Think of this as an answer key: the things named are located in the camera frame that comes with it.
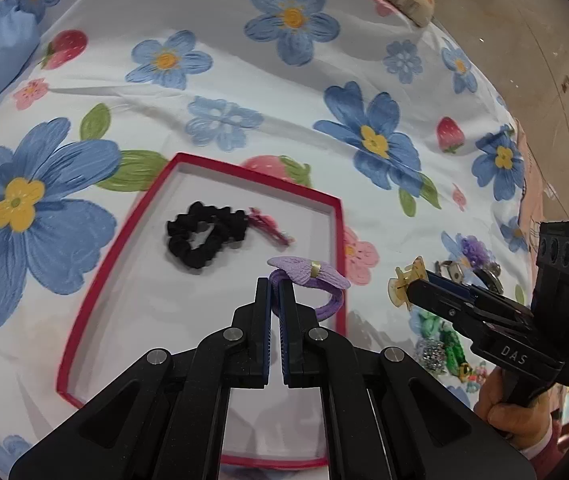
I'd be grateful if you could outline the pink hair tie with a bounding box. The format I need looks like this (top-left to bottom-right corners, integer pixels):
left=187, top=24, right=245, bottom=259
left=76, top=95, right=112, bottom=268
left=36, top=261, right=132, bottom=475
left=247, top=206, right=295, bottom=247

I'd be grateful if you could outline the colourful bead bracelet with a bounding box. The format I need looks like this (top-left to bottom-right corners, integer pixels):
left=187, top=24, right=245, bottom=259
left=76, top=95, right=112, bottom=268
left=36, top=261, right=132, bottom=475
left=457, top=362, right=489, bottom=395

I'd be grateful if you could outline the red shallow box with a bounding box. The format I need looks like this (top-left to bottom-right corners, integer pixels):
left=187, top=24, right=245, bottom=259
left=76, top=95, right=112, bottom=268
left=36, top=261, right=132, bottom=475
left=56, top=152, right=348, bottom=472

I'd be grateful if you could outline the person's right forearm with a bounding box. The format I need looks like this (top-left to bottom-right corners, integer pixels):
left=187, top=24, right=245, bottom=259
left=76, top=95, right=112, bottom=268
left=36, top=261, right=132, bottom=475
left=517, top=407, right=569, bottom=480

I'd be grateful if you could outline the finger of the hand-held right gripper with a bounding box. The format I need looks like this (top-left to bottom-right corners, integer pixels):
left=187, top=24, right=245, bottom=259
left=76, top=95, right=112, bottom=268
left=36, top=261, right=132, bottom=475
left=406, top=279, right=495, bottom=346
left=425, top=269, right=536, bottom=318

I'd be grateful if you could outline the black bracelet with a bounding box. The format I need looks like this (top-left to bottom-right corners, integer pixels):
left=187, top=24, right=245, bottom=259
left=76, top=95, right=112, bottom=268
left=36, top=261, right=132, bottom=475
left=435, top=259, right=504, bottom=295

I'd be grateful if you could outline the person's right hand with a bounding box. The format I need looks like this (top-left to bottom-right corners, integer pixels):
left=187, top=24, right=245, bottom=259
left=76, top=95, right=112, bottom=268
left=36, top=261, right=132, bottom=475
left=475, top=366, right=554, bottom=442

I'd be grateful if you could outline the silver sequin hair accessory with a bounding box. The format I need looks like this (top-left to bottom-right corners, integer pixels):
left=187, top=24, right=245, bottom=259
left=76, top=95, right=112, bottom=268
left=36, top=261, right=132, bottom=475
left=415, top=339, right=449, bottom=375

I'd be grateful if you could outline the black scrunchie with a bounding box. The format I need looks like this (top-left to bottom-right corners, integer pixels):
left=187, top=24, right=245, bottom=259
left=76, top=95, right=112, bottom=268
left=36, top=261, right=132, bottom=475
left=166, top=201, right=250, bottom=273

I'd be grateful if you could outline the light green hair clip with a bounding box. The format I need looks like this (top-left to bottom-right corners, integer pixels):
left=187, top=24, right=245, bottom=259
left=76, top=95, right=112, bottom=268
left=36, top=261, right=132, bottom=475
left=409, top=309, right=444, bottom=341

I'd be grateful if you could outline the blue flower printed bedsheet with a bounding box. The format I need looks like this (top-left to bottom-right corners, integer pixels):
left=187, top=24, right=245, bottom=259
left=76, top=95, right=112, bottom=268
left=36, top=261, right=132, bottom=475
left=0, top=0, right=548, bottom=480

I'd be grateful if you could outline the dark green hair clip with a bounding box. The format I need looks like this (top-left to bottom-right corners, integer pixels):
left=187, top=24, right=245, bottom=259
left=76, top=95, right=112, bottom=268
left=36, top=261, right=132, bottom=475
left=439, top=327, right=468, bottom=378

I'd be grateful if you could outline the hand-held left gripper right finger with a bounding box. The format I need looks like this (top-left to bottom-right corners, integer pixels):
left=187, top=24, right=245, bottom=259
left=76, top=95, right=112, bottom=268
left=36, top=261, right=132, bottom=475
left=279, top=280, right=536, bottom=480

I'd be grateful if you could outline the purple flower hair clip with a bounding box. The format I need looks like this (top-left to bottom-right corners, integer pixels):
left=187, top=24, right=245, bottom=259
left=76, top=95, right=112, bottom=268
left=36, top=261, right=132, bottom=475
left=461, top=235, right=491, bottom=267

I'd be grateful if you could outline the purple bow hair tie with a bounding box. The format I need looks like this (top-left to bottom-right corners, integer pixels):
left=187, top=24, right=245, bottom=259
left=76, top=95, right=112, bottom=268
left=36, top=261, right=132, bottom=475
left=267, top=256, right=351, bottom=320

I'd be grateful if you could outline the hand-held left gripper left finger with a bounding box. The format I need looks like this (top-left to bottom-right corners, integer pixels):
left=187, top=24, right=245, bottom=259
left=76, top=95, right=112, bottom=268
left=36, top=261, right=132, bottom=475
left=8, top=276, right=272, bottom=480

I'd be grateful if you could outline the yellow claw hair clip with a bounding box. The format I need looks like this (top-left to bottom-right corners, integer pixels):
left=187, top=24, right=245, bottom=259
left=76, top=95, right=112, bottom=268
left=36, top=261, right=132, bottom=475
left=387, top=256, right=425, bottom=311

